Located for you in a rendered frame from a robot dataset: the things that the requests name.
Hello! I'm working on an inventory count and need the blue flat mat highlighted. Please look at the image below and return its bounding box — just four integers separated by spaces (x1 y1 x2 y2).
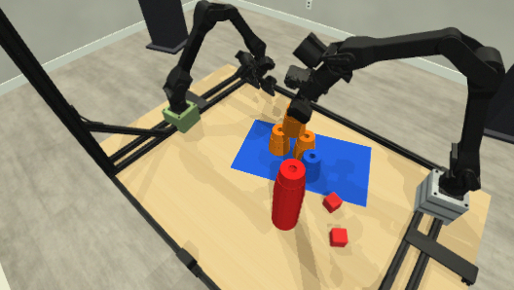
231 120 372 207

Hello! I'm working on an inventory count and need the red cube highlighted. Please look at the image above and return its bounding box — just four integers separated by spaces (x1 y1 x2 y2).
322 192 343 213
329 228 348 247

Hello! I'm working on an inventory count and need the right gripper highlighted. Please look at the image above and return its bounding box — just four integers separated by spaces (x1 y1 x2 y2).
286 69 330 125

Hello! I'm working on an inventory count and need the orange cup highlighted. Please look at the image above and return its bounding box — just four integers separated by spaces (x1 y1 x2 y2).
281 103 306 138
292 130 315 161
269 124 290 156

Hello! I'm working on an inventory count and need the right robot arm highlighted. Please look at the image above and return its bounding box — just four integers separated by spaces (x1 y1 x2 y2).
284 27 505 201

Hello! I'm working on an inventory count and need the red cup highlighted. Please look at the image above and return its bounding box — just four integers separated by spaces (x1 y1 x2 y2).
273 167 303 211
272 207 300 222
272 211 299 227
272 215 298 231
273 200 302 217
273 159 306 205

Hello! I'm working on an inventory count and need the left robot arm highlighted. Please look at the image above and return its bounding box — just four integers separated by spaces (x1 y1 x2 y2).
163 0 275 115

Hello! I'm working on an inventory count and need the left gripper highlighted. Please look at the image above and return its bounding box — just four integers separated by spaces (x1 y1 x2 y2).
237 59 277 96

